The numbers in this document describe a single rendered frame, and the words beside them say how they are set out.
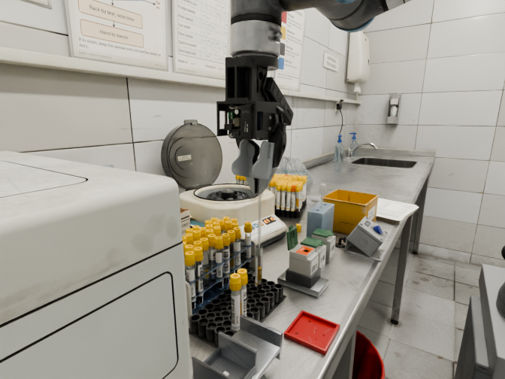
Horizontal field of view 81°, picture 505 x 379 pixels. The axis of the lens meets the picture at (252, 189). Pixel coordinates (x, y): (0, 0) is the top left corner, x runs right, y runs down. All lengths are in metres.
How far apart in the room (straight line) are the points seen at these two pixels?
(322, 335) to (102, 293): 0.40
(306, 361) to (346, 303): 0.17
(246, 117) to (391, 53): 2.62
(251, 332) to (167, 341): 0.25
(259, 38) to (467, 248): 2.84
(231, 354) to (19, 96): 0.67
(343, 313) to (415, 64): 2.57
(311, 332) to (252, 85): 0.39
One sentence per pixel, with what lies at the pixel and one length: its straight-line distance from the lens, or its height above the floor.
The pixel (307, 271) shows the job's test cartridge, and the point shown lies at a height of 0.92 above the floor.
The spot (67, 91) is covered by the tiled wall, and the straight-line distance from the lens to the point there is 0.87.
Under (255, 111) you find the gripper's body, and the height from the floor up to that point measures 1.22.
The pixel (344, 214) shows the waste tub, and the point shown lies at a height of 0.94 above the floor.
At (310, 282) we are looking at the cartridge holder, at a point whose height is 0.90.
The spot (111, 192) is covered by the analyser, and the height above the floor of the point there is 1.17.
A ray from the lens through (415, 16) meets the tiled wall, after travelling 3.04.
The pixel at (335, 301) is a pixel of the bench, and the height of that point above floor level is 0.87.
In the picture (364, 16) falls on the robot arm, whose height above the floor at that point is 1.36.
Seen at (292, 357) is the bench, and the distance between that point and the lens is 0.49.
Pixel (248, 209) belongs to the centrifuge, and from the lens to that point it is 0.79.
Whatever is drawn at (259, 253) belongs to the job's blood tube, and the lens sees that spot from 0.56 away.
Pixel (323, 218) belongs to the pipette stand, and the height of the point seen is 0.96.
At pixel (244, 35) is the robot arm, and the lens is 0.46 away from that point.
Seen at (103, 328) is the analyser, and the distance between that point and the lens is 0.19.
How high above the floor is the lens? 1.21
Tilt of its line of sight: 14 degrees down
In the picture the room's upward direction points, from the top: straight up
